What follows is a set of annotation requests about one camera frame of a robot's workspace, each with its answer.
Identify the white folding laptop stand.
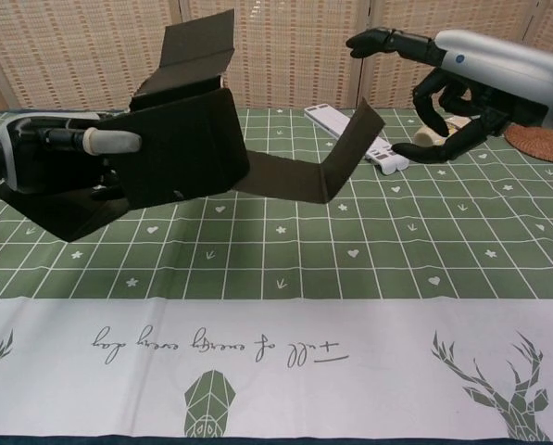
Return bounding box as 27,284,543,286
303,104,409,176

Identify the round woven rattan coaster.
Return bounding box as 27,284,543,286
504,122,553,164

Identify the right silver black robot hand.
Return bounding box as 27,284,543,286
345,27,553,166

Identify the cream mayonnaise squeeze bottle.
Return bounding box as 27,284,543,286
413,115,471,152

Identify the black foldable cardboard box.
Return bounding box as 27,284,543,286
0,8,387,242

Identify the green white printed tablecloth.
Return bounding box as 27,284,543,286
0,107,553,445

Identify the woven bamboo folding screen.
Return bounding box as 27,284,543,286
0,0,553,113

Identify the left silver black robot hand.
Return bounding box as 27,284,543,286
0,110,143,203

